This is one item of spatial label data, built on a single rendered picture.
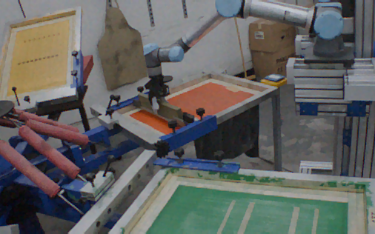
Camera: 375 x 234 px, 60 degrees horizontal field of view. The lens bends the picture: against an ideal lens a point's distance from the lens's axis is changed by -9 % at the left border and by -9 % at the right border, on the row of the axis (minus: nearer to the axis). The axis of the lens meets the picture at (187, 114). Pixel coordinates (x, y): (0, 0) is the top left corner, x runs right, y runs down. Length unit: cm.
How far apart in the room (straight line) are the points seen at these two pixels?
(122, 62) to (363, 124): 271
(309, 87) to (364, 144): 53
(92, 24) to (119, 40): 35
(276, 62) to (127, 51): 215
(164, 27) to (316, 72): 280
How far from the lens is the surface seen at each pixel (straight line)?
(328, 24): 146
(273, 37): 487
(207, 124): 167
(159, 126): 180
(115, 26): 384
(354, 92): 156
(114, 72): 386
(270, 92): 198
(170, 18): 425
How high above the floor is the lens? 172
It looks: 24 degrees down
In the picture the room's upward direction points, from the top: 9 degrees counter-clockwise
